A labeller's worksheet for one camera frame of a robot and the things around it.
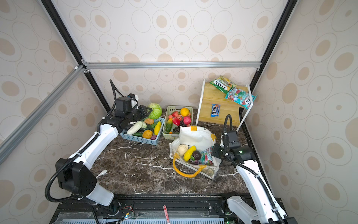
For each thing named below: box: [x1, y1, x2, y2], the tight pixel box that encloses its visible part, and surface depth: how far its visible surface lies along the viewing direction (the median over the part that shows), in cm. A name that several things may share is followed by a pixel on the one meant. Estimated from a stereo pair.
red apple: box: [172, 117, 181, 126], surface depth 107 cm
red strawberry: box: [171, 111, 181, 119], surface depth 115 cm
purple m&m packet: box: [188, 159, 200, 165], surface depth 87 cm
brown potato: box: [144, 118, 155, 126], surface depth 107 cm
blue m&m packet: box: [210, 103, 221, 118], surface depth 99 cm
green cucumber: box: [131, 131, 144, 138], surface depth 99 cm
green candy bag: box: [209, 75, 237, 95], surface depth 86 cm
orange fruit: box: [180, 107, 190, 118], surface depth 112 cm
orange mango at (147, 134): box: [142, 129, 153, 140], surface depth 96 cm
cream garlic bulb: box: [177, 144, 189, 156], surface depth 91 cm
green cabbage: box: [147, 102, 163, 120], surface depth 81 cm
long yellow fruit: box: [183, 145, 198, 162], surface depth 90 cm
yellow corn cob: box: [154, 121, 162, 136], surface depth 105 cm
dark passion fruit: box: [192, 150, 202, 161], surface depth 87 cm
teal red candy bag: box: [224, 87, 258, 110], surface depth 80 cm
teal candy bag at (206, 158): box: [195, 145, 214, 167], surface depth 86 cm
